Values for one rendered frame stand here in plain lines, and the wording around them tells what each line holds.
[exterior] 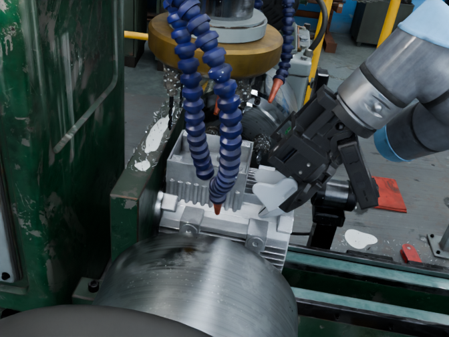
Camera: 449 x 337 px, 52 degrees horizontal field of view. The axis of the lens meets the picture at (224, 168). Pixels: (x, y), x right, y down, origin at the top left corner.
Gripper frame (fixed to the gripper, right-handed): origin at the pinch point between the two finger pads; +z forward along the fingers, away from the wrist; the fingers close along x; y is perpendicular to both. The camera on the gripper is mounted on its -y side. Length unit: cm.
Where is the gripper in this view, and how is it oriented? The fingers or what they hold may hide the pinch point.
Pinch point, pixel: (268, 212)
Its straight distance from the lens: 70.2
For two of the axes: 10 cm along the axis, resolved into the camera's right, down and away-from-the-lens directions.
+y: -8.0, -5.6, -2.3
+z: -5.9, 6.4, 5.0
